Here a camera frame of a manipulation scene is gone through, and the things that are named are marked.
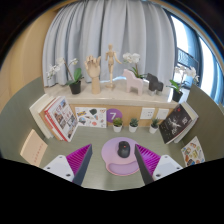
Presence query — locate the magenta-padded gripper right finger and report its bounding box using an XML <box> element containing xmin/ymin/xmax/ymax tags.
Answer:
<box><xmin>134</xmin><ymin>143</ymin><xmax>184</xmax><ymax>185</ymax></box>

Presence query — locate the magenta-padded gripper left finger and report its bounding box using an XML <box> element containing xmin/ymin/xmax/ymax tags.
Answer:
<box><xmin>43</xmin><ymin>143</ymin><xmax>93</xmax><ymax>186</ymax></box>

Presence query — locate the black computer mouse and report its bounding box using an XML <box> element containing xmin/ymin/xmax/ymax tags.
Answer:
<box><xmin>117</xmin><ymin>140</ymin><xmax>132</xmax><ymax>159</ymax></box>

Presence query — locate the purple mouse pad, wrist rest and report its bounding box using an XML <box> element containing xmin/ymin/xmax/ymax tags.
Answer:
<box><xmin>100</xmin><ymin>136</ymin><xmax>148</xmax><ymax>177</ymax></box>

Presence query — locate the colourful illustrated card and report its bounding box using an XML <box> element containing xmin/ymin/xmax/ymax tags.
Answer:
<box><xmin>180</xmin><ymin>135</ymin><xmax>206</xmax><ymax>168</ymax></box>

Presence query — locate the beige book, red lettering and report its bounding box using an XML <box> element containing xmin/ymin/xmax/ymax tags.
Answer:
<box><xmin>19</xmin><ymin>128</ymin><xmax>49</xmax><ymax>168</ymax></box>

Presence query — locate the small plant, white pot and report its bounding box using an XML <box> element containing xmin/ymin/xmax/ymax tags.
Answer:
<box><xmin>148</xmin><ymin>118</ymin><xmax>160</xmax><ymax>135</ymax></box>
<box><xmin>128</xmin><ymin>117</ymin><xmax>140</xmax><ymax>134</ymax></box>
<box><xmin>112</xmin><ymin>117</ymin><xmax>124</xmax><ymax>134</ymax></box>

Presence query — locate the black-cover book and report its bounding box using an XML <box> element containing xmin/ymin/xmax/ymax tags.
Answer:
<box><xmin>158</xmin><ymin>103</ymin><xmax>194</xmax><ymax>145</ymax></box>

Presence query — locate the white book, photo cover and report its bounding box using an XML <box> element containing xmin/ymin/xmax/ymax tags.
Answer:
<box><xmin>49</xmin><ymin>96</ymin><xmax>79</xmax><ymax>143</ymax></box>

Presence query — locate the white illustrated sticker sheet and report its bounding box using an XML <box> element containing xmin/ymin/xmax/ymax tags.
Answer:
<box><xmin>74</xmin><ymin>106</ymin><xmax>108</xmax><ymax>129</ymax></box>

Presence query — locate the grey-green desk partition panel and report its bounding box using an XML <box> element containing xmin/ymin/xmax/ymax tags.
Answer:
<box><xmin>181</xmin><ymin>83</ymin><xmax>224</xmax><ymax>161</ymax></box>
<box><xmin>0</xmin><ymin>77</ymin><xmax>48</xmax><ymax>164</ymax></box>

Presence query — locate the white orchid, black pot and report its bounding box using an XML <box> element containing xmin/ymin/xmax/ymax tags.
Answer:
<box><xmin>166</xmin><ymin>64</ymin><xmax>200</xmax><ymax>103</ymax></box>
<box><xmin>45</xmin><ymin>57</ymin><xmax>84</xmax><ymax>95</ymax></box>

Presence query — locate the round purple number sign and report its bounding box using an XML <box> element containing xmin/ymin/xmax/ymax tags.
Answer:
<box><xmin>106</xmin><ymin>108</ymin><xmax>123</xmax><ymax>124</ymax></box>

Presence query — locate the wooden desk shelf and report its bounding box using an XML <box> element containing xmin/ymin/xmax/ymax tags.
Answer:
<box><xmin>43</xmin><ymin>79</ymin><xmax>181</xmax><ymax>128</ymax></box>

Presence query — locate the black wooden horse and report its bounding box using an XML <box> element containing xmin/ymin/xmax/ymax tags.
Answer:
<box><xmin>145</xmin><ymin>72</ymin><xmax>165</xmax><ymax>95</ymax></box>

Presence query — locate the white orchid plant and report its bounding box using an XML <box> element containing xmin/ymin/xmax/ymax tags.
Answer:
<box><xmin>122</xmin><ymin>52</ymin><xmax>148</xmax><ymax>80</ymax></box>

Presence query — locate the wooden artist mannequin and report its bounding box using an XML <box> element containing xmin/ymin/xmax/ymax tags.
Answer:
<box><xmin>104</xmin><ymin>43</ymin><xmax>123</xmax><ymax>90</ymax></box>

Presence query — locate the grey curtain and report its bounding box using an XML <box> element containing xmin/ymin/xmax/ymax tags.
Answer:
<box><xmin>42</xmin><ymin>0</ymin><xmax>178</xmax><ymax>88</ymax></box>

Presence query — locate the white wall socket plate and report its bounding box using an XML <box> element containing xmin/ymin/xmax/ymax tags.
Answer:
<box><xmin>155</xmin><ymin>108</ymin><xmax>170</xmax><ymax>121</ymax></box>
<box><xmin>139</xmin><ymin>107</ymin><xmax>156</xmax><ymax>120</ymax></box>

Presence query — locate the window with dark frame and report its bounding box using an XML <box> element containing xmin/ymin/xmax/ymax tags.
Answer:
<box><xmin>166</xmin><ymin>9</ymin><xmax>224</xmax><ymax>104</ymax></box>

